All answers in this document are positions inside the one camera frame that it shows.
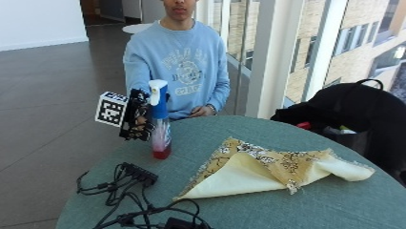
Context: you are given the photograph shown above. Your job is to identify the black cable hub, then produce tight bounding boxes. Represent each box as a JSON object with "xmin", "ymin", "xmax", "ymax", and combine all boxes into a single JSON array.
[{"xmin": 120, "ymin": 162, "xmax": 159, "ymax": 187}]

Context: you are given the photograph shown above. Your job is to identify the black cables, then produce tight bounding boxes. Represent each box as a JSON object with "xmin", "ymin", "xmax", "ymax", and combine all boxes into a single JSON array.
[{"xmin": 74, "ymin": 162, "xmax": 213, "ymax": 229}]

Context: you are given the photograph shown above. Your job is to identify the white round table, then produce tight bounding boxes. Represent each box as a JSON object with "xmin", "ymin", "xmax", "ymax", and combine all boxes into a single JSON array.
[{"xmin": 121, "ymin": 22, "xmax": 154, "ymax": 35}]

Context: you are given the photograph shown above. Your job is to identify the black backpack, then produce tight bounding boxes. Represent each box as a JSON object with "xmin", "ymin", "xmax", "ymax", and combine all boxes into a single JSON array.
[{"xmin": 270, "ymin": 78, "xmax": 406, "ymax": 187}]

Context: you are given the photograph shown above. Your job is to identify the black power adapter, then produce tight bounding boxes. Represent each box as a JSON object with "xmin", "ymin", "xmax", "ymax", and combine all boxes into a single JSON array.
[{"xmin": 163, "ymin": 217, "xmax": 203, "ymax": 229}]

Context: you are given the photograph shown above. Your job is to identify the yellow floral cloth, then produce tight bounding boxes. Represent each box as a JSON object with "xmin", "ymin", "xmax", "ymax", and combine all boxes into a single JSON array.
[{"xmin": 171, "ymin": 136, "xmax": 376, "ymax": 202}]

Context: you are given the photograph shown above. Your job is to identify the the person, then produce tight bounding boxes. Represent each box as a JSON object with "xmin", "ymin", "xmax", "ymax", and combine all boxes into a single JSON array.
[{"xmin": 121, "ymin": 0, "xmax": 231, "ymax": 121}]

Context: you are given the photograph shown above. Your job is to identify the white marker cube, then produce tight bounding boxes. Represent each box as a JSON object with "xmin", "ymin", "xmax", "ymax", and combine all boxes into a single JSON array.
[{"xmin": 94, "ymin": 91, "xmax": 129, "ymax": 128}]

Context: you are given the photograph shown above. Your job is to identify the spray bottle with red liquid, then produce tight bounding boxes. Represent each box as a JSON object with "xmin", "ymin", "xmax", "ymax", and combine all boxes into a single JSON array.
[{"xmin": 147, "ymin": 79, "xmax": 174, "ymax": 160}]

